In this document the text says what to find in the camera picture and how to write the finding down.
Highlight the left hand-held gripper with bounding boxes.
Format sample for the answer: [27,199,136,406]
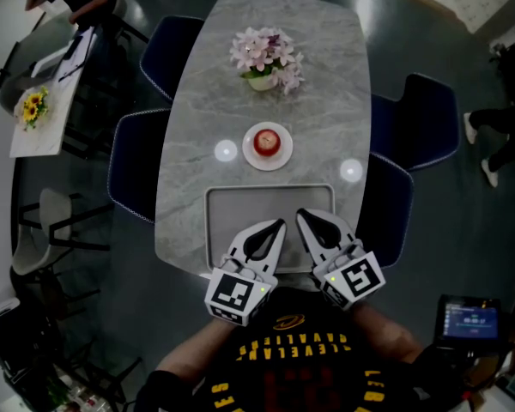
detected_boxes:
[204,218,288,328]

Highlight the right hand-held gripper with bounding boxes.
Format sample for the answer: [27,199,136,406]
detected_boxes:
[295,207,387,312]

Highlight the white round plate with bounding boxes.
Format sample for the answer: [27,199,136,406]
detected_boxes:
[241,121,294,172]

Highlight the red apple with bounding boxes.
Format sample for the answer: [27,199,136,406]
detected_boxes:
[252,129,282,157]

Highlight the person's left forearm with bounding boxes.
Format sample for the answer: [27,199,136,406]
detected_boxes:
[156,318,241,375]

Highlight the person's right forearm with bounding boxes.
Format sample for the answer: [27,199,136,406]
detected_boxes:
[351,302,424,364]

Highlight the grey tray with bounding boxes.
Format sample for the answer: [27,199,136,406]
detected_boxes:
[204,184,336,274]

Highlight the blue chair white piping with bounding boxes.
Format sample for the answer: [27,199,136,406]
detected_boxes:
[139,15,205,102]
[368,73,461,172]
[355,151,415,270]
[106,108,173,225]

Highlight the person's dark printed jersey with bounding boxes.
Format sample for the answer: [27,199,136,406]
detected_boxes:
[132,288,477,412]

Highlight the black tablet lit screen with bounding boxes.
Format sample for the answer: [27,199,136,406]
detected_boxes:
[433,294,502,351]

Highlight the pink flowers in white pot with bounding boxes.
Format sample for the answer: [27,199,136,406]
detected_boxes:
[229,26,306,96]

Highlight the grey chair black legs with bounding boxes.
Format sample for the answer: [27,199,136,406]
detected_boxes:
[10,186,115,282]

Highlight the small white table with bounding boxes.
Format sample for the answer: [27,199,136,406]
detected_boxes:
[8,26,99,159]

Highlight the black equipment case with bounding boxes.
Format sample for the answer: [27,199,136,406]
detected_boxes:
[0,302,65,398]

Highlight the yellow sunflower bouquet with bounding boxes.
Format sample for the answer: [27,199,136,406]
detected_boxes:
[20,86,51,131]

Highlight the silver laptop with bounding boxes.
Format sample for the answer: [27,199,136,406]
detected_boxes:
[29,27,99,86]

